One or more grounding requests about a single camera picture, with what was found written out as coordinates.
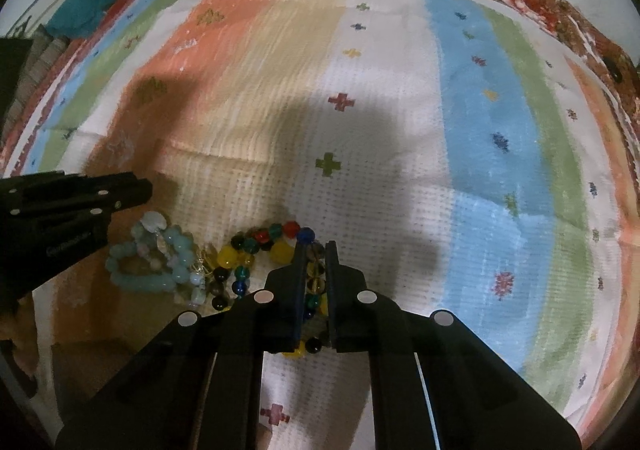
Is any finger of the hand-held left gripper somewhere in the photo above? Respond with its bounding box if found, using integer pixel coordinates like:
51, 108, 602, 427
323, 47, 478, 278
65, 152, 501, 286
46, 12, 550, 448
0, 170, 154, 218

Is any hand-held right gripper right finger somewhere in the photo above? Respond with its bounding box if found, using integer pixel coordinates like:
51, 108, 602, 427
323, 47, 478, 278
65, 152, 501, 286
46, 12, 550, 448
325, 240, 583, 450

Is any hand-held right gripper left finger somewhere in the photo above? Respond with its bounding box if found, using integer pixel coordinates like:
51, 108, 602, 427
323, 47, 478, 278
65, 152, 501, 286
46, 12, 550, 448
55, 241, 308, 450

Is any multicolour bead bracelet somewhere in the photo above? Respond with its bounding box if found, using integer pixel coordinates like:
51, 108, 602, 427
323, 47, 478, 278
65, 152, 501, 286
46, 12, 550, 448
215, 221, 332, 362

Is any white pearly bead bracelet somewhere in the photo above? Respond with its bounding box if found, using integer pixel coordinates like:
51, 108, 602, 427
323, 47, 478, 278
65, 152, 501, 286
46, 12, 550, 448
139, 211, 173, 256

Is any light blue bead bracelet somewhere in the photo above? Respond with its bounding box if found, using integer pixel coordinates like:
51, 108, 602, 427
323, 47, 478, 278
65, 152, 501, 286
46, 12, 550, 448
106, 224, 207, 307

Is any grey striped folded blanket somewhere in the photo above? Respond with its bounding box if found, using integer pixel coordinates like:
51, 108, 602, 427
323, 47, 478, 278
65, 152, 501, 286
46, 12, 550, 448
22, 28, 72, 92

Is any colourful striped mat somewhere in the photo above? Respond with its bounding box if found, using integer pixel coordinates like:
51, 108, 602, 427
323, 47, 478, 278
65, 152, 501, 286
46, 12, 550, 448
5, 0, 637, 437

